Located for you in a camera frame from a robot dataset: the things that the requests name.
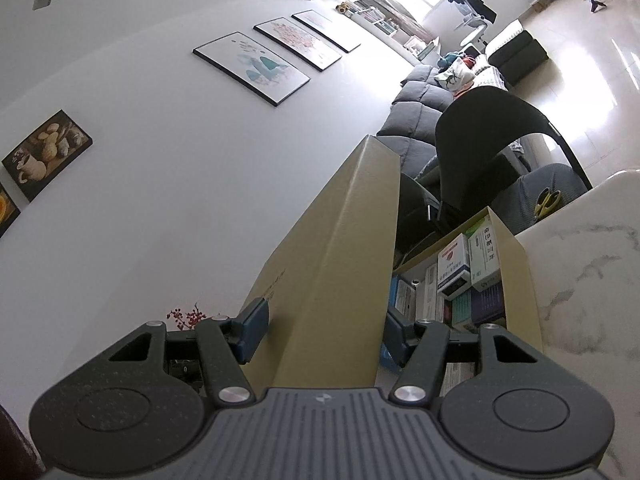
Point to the white dark stripe medicine box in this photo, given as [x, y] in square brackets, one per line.
[434, 300]

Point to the white office chair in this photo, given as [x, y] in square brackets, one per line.
[475, 27]

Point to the white bookshelf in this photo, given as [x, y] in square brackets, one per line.
[380, 17]

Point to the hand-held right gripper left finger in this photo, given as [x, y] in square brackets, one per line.
[252, 330]

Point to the green white medicine box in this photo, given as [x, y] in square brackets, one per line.
[484, 255]

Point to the small black floor stand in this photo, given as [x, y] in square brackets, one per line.
[597, 4]

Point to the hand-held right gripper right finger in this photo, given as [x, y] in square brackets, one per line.
[400, 337]

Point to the grey cushioned seat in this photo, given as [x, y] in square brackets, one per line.
[550, 185]

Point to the teal medicine box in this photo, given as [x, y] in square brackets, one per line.
[462, 310]

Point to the orange canvas picture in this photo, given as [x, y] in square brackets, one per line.
[7, 210]

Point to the bread canvas picture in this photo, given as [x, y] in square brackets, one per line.
[47, 152]

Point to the black white ottoman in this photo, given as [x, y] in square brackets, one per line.
[517, 55]

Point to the yellow scissors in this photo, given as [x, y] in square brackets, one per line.
[547, 202]

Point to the white printed cushion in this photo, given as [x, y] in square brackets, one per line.
[455, 75]

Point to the khaki cardboard box lid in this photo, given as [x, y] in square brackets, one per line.
[340, 240]

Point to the grey sofa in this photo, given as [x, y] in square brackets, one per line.
[420, 105]

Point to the framed wall picture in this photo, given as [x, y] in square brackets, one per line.
[326, 30]

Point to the flat white medicine box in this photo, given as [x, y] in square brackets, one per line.
[457, 375]

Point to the pink tree wall picture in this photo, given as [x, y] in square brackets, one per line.
[297, 42]

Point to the purple box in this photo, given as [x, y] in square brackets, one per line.
[487, 305]

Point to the white black medicine box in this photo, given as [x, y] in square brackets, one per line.
[452, 265]

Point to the flower bouquet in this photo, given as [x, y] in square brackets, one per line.
[187, 316]

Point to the blue mountain wall picture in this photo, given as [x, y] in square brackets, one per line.
[252, 67]

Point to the khaki cardboard box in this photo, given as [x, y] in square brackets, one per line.
[520, 280]

